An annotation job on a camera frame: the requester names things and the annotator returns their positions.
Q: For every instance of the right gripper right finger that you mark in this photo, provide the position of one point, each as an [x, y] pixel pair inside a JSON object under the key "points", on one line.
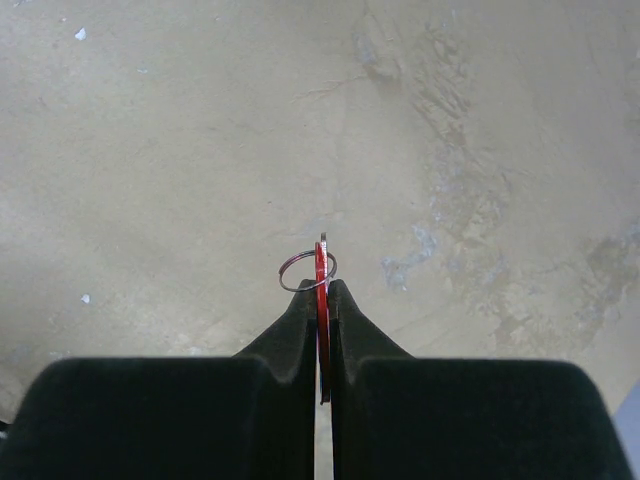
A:
{"points": [[396, 416]]}

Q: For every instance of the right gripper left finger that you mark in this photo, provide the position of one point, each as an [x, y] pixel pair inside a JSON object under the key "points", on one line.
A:
{"points": [[245, 416]]}

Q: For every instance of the red key tag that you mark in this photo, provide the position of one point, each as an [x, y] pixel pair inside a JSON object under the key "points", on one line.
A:
{"points": [[323, 328]]}

